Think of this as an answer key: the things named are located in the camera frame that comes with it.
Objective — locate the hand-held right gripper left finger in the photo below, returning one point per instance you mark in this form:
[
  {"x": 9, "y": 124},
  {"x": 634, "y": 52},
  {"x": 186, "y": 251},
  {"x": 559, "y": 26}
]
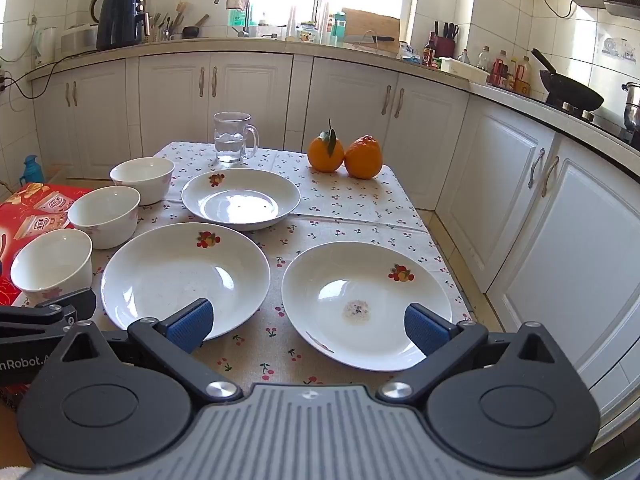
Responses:
[{"x": 190, "y": 325}]

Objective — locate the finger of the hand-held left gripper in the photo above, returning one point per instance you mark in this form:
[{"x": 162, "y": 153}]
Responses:
[{"x": 55, "y": 307}]

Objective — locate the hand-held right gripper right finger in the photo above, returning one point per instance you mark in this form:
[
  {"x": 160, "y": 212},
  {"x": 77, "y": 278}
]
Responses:
[{"x": 425, "y": 330}]

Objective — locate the white ceramic bowl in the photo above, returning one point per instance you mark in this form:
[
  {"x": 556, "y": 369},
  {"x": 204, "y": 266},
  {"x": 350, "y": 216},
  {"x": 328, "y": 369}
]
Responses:
[
  {"x": 142, "y": 175},
  {"x": 102, "y": 215},
  {"x": 50, "y": 265}
]

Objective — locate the stained white fruit print plate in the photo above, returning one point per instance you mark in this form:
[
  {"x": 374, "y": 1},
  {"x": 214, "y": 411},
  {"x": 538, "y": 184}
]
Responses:
[{"x": 350, "y": 280}]

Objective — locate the red printed carton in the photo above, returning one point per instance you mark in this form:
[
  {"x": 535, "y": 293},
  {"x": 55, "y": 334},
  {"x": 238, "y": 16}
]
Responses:
[{"x": 35, "y": 205}]

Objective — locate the blue plastic jug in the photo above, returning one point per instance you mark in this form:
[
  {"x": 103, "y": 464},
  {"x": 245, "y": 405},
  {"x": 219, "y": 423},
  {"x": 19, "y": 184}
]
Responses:
[{"x": 31, "y": 169}]

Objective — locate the cherry print tablecloth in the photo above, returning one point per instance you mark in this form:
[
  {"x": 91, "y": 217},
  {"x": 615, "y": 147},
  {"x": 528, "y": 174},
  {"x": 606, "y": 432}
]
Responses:
[{"x": 350, "y": 205}]

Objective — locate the bumpy orange without leaf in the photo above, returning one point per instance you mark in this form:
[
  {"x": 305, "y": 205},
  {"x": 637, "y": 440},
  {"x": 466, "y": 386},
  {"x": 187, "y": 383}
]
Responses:
[{"x": 364, "y": 159}]

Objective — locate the clear glass mug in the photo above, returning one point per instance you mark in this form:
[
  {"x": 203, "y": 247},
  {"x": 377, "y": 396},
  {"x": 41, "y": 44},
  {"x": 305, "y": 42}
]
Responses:
[{"x": 230, "y": 135}]

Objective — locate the orange with green leaf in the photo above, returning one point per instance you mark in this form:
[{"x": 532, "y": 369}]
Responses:
[{"x": 325, "y": 155}]

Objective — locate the white kitchen cabinet unit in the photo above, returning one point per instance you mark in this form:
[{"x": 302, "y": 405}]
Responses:
[{"x": 250, "y": 100}]

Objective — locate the white electric kettle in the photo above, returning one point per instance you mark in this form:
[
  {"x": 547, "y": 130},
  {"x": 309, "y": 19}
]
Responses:
[{"x": 45, "y": 46}]

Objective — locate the white plastic tray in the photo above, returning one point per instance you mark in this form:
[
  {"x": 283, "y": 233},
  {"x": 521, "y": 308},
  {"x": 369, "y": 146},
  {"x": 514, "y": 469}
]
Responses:
[{"x": 465, "y": 70}]

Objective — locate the white countertop appliance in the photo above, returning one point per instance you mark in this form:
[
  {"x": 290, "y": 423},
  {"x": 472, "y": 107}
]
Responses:
[{"x": 79, "y": 39}]

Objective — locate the red label bottle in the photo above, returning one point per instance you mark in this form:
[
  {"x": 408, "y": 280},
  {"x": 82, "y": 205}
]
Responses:
[{"x": 499, "y": 70}]

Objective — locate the cooking oil bottle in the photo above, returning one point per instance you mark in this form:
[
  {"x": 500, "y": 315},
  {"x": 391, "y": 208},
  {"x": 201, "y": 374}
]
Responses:
[{"x": 523, "y": 77}]

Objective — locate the clear plastic bottle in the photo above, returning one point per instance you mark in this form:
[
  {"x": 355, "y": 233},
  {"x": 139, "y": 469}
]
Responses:
[{"x": 483, "y": 60}]

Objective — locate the dark sauce bottle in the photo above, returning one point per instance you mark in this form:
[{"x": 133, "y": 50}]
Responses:
[{"x": 429, "y": 52}]

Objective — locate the black wok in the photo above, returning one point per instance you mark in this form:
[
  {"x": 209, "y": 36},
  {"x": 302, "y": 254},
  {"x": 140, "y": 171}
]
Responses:
[{"x": 575, "y": 91}]

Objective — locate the red knife block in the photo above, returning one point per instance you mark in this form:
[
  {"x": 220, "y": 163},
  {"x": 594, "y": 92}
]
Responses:
[{"x": 445, "y": 45}]

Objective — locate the black air fryer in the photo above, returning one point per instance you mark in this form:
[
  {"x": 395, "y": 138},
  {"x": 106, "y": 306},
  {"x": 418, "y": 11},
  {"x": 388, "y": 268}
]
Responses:
[{"x": 120, "y": 22}]

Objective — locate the utensil holder with utensils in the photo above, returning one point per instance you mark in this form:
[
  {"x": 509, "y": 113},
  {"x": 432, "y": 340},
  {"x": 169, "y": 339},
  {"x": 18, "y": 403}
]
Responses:
[{"x": 165, "y": 27}]

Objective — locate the wooden cutting board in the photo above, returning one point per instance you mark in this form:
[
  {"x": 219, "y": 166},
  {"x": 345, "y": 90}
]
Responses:
[{"x": 372, "y": 22}]

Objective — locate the patterned glass jar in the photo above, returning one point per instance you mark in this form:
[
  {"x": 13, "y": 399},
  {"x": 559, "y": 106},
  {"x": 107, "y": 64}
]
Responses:
[{"x": 307, "y": 34}]

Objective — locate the teal drink bottle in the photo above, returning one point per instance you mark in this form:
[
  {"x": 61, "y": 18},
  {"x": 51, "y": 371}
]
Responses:
[{"x": 339, "y": 27}]

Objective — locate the chrome sink faucet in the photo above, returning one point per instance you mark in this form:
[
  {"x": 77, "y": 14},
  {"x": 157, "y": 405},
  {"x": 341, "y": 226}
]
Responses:
[{"x": 245, "y": 15}]

